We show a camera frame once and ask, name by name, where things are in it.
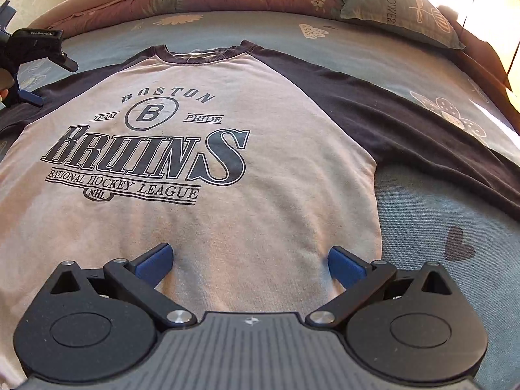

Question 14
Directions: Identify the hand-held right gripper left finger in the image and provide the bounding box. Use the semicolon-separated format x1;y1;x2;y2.
49;244;195;331

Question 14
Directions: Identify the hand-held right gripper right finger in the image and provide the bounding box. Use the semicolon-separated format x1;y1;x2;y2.
306;246;464;330

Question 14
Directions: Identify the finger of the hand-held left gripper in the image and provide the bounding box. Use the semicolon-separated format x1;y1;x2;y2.
6;63;44;109
48;50;79;72

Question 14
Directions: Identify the cream and black raglan sweatshirt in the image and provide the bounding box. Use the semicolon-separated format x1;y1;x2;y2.
0;41;520;378

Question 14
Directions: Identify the bed with blue floral sheet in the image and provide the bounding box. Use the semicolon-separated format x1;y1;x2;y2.
0;8;520;390

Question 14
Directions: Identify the blue floral pillow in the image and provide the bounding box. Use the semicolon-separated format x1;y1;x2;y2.
337;0;466;51

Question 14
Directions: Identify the wooden headboard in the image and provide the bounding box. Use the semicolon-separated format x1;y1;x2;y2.
439;0;520;90

